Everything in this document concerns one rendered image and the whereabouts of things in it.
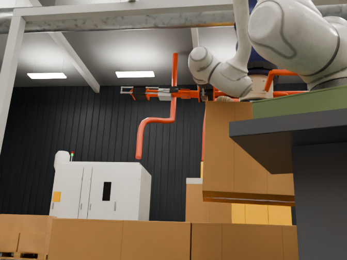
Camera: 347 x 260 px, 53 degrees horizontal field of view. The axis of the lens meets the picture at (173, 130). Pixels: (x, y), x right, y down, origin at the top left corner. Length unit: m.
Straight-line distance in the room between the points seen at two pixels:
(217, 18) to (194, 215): 5.09
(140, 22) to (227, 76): 6.30
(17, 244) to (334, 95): 7.90
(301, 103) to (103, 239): 0.98
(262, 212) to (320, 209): 8.12
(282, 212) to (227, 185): 7.66
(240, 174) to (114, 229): 0.57
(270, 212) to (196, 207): 5.99
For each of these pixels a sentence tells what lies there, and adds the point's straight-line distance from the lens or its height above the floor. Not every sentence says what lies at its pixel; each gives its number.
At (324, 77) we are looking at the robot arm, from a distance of 1.06.
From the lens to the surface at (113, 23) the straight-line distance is 7.81.
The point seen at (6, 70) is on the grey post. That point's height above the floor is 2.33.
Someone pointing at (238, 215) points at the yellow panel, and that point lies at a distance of 8.96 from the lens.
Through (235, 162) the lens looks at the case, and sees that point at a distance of 1.48.
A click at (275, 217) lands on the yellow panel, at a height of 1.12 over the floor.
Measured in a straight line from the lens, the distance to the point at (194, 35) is 10.01.
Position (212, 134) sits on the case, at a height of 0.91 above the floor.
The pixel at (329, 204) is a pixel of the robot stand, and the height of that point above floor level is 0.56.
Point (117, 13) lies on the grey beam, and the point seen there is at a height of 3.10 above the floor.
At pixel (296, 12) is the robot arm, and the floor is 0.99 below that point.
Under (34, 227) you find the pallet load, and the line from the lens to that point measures 8.30.
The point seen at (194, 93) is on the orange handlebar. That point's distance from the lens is 1.81.
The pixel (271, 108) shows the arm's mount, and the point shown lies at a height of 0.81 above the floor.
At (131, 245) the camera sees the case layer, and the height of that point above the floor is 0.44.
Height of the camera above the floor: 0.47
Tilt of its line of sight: 18 degrees up
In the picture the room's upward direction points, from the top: 2 degrees clockwise
